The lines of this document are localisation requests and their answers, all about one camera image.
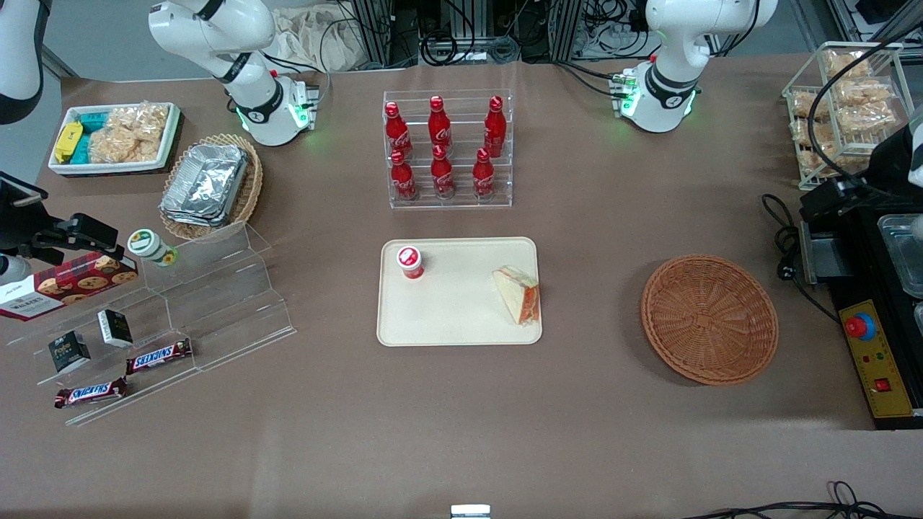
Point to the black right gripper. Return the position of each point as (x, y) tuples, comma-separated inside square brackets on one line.
[(16, 225)]

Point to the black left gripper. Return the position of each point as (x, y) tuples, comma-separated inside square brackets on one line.
[(888, 164)]

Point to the triangular sandwich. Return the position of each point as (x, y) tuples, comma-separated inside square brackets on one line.
[(518, 294)]

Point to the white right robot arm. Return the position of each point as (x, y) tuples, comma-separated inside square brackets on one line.
[(252, 108)]

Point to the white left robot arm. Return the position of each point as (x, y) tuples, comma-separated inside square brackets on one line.
[(670, 86)]

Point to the clear metal machine tray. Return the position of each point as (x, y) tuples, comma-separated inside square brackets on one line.
[(901, 259)]

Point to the round brown wicker basket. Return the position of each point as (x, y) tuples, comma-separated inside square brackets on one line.
[(710, 317)]

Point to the oval tan wicker basket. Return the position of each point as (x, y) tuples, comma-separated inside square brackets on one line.
[(252, 187)]

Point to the beige plastic tray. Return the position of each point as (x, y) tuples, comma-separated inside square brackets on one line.
[(461, 310)]

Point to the red tartan cookie box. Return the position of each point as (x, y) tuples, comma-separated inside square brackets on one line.
[(65, 285)]

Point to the green lidded white jar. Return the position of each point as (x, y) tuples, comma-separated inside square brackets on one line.
[(148, 245)]

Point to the white rectangular bin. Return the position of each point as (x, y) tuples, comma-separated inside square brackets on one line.
[(108, 167)]

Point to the black sealing machine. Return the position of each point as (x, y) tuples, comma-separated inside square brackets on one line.
[(854, 288)]

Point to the small black box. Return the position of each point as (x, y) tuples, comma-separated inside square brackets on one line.
[(68, 352), (115, 328)]

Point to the yellow snack packet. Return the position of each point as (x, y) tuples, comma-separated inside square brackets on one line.
[(68, 140)]

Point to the teal snack packets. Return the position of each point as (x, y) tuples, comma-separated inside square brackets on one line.
[(86, 122)]

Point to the clear bag of rice crackers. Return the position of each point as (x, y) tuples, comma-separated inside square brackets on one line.
[(130, 133)]

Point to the red emergency stop button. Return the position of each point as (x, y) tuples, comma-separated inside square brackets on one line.
[(859, 327)]

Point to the brown snickers bar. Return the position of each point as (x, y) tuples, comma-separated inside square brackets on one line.
[(90, 393), (159, 356)]

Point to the stack of foil containers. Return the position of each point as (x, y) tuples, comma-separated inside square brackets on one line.
[(205, 184)]

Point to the clear acrylic step shelf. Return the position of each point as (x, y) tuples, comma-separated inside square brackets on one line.
[(223, 303)]

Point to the beige crumpled cloth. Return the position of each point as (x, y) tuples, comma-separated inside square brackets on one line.
[(310, 40)]

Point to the red cola bottle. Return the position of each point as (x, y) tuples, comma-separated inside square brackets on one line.
[(495, 130), (396, 133), (404, 180), (483, 179), (439, 126), (442, 176)]

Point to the red lidded cup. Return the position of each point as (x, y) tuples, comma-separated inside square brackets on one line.
[(409, 261)]

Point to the clear acrylic bottle rack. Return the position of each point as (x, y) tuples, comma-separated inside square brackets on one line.
[(461, 204)]

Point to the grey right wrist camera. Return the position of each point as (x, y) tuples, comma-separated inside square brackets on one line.
[(13, 270)]

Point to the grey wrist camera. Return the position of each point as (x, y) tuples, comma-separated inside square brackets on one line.
[(917, 229), (13, 270)]

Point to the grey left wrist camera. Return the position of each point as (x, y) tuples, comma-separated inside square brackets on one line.
[(917, 229)]

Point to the aluminium frame post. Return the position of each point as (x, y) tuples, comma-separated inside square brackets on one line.
[(566, 29), (375, 32)]

